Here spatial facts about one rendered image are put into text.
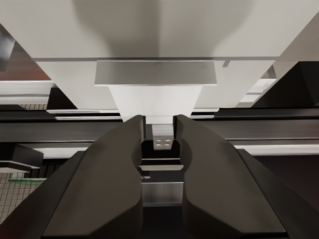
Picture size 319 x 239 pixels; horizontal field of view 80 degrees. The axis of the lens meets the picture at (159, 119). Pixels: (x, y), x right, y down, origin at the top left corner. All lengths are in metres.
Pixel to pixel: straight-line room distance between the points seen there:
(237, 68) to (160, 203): 0.14
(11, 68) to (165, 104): 0.18
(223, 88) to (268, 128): 0.36
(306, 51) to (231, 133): 0.22
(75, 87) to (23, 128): 0.39
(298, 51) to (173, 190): 0.31
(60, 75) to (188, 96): 0.11
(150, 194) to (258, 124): 0.38
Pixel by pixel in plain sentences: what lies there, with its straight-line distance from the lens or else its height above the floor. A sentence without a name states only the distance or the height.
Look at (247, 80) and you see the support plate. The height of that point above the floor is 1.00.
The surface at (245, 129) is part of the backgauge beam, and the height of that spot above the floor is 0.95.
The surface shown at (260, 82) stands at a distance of 0.26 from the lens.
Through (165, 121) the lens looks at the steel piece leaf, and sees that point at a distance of 0.25.
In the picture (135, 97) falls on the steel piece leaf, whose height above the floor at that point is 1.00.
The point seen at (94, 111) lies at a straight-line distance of 0.24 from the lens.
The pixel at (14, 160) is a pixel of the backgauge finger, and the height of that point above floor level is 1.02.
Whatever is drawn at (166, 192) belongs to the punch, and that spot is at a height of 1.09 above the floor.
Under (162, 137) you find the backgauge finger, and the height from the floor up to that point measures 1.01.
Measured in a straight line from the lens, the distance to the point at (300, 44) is 0.39.
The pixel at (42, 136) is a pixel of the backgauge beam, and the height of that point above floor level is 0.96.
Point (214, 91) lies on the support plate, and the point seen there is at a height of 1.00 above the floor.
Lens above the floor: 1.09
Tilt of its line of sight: 22 degrees down
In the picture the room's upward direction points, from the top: 179 degrees clockwise
